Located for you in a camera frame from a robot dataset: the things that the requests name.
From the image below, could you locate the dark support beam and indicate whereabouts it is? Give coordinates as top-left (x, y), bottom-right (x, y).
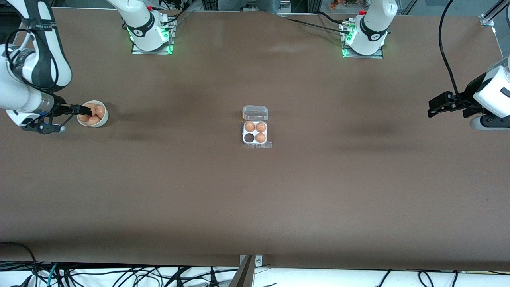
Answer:
top-left (229, 255), bottom-right (256, 287)

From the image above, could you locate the black looped floor cable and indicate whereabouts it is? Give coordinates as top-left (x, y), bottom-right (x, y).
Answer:
top-left (0, 242), bottom-right (39, 287)

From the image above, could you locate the black base cable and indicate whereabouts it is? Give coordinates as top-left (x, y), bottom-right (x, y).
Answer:
top-left (317, 11), bottom-right (352, 25)
top-left (169, 10), bottom-right (196, 24)
top-left (285, 18), bottom-right (347, 33)

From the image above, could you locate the teal cable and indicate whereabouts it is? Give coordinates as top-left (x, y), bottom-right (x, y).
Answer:
top-left (46, 262), bottom-right (60, 287)

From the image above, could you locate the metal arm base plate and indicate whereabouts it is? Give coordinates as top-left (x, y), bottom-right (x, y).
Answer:
top-left (340, 19), bottom-right (385, 59)
top-left (131, 18), bottom-right (175, 55)

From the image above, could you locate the clear plastic egg box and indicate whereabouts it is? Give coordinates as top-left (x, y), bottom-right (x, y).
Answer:
top-left (241, 105), bottom-right (273, 149)

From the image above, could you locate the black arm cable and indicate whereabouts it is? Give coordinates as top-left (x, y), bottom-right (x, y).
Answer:
top-left (438, 0), bottom-right (481, 111)
top-left (3, 27), bottom-right (61, 93)

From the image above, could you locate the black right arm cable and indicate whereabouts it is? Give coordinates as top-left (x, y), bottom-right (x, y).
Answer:
top-left (3, 27), bottom-right (61, 93)

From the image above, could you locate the aluminium frame profile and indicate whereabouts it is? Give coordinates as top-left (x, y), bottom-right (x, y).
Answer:
top-left (488, 0), bottom-right (510, 21)

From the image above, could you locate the white round bowl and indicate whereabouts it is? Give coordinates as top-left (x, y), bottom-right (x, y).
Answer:
top-left (76, 100), bottom-right (109, 128)

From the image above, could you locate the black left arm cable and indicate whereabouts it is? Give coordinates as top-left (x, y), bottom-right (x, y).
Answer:
top-left (438, 0), bottom-right (481, 111)

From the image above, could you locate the white sheet under cables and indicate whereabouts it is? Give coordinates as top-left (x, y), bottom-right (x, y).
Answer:
top-left (0, 261), bottom-right (510, 287)

